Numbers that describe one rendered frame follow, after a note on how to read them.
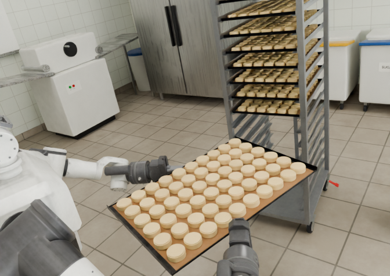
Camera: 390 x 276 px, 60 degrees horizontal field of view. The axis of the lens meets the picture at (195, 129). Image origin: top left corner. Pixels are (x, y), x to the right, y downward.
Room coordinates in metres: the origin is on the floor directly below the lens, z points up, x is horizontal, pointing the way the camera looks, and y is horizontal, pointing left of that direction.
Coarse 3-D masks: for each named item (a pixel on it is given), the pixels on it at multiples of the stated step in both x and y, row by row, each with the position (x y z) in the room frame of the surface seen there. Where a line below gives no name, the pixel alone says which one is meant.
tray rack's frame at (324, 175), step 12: (324, 0) 2.13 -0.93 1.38; (324, 12) 2.13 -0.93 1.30; (324, 24) 2.13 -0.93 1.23; (324, 36) 2.13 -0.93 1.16; (324, 48) 2.14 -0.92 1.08; (324, 60) 2.14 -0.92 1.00; (324, 72) 2.14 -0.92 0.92; (324, 84) 2.14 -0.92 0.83; (324, 96) 2.14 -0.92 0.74; (324, 108) 2.14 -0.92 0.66; (324, 120) 2.14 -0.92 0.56; (324, 132) 2.14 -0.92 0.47; (324, 144) 2.14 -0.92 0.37; (324, 156) 2.14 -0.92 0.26; (324, 168) 2.14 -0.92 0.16; (324, 180) 2.01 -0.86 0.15; (288, 192) 1.94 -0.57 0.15; (300, 192) 1.92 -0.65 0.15; (312, 192) 1.90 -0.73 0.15; (276, 204) 1.84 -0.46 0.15; (288, 204) 1.82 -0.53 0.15; (300, 204) 1.80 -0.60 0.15; (312, 204) 1.78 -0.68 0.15; (276, 216) 1.74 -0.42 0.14; (288, 216) 1.70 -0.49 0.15; (300, 216) 1.68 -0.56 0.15; (312, 216) 1.69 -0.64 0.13; (312, 228) 1.66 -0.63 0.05
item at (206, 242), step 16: (272, 176) 0.95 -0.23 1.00; (304, 176) 0.92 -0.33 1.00; (224, 192) 0.91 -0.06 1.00; (256, 192) 0.88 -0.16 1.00; (192, 208) 0.86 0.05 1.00; (256, 208) 0.81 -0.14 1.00; (160, 224) 0.81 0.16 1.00; (176, 240) 0.73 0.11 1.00; (208, 240) 0.71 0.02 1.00; (192, 256) 0.66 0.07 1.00
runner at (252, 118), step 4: (252, 116) 2.14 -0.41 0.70; (256, 116) 2.17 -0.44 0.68; (248, 120) 2.08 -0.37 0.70; (252, 120) 2.11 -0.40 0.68; (244, 124) 2.02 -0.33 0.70; (248, 124) 2.06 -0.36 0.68; (240, 128) 1.97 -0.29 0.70; (244, 128) 2.01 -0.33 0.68; (236, 132) 1.92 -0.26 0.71; (240, 132) 1.96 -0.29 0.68; (244, 132) 1.95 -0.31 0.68; (236, 136) 1.91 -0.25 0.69; (240, 136) 1.91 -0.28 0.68
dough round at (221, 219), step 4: (224, 212) 0.79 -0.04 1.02; (216, 216) 0.78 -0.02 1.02; (220, 216) 0.78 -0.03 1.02; (224, 216) 0.77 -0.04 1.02; (228, 216) 0.77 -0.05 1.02; (216, 220) 0.76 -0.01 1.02; (220, 220) 0.76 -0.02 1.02; (224, 220) 0.76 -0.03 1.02; (228, 220) 0.75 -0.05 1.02; (216, 224) 0.76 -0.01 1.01; (220, 224) 0.75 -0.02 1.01; (224, 224) 0.75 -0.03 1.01; (228, 224) 0.75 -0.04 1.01
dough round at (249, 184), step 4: (244, 180) 0.93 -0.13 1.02; (248, 180) 0.93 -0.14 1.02; (252, 180) 0.92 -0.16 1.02; (244, 184) 0.91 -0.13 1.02; (248, 184) 0.90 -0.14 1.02; (252, 184) 0.90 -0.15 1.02; (256, 184) 0.90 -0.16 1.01; (244, 188) 0.90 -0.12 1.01; (248, 188) 0.89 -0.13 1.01; (252, 188) 0.89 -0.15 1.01; (256, 188) 0.90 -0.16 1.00
